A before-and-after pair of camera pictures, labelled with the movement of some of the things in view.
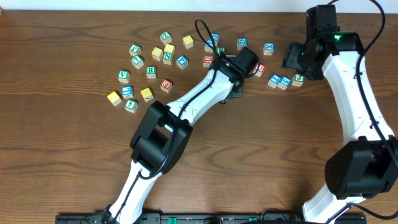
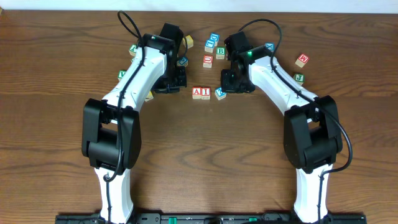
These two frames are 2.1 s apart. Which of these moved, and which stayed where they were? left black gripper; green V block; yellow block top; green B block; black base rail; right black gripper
Moved: left black gripper; right black gripper
Stayed: green V block; green B block; yellow block top; black base rail
